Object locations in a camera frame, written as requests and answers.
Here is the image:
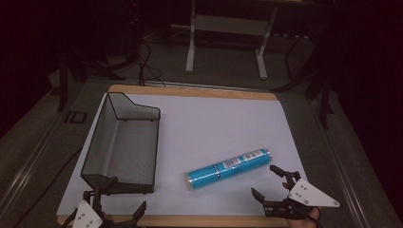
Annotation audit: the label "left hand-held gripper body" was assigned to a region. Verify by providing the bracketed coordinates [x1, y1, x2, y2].
[61, 189, 141, 228]

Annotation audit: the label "black wire mesh basket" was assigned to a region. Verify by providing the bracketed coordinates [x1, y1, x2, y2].
[80, 91, 162, 195]

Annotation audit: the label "blue cylindrical tube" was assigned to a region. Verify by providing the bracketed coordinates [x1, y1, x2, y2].
[185, 147, 273, 192]

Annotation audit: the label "black floor bracket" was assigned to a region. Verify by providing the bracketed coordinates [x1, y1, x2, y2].
[64, 110, 87, 124]

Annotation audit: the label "grey metal rail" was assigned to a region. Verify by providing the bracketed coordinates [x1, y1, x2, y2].
[307, 98, 373, 228]
[0, 108, 66, 219]

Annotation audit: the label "black floor cables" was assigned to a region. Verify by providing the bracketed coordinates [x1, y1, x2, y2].
[136, 39, 166, 87]

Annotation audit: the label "black metal stand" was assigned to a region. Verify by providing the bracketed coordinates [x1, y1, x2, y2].
[271, 18, 336, 130]
[56, 47, 127, 112]

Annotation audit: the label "person's left hand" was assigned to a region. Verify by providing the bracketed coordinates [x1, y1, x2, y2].
[102, 212, 118, 228]

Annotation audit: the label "person's right hand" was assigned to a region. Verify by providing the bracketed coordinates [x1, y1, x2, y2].
[282, 181, 323, 228]

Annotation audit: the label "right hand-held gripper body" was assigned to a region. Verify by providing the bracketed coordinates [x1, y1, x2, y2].
[263, 170, 341, 221]

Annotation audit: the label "white metal stand frame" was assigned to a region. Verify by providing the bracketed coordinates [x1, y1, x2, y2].
[184, 0, 279, 81]

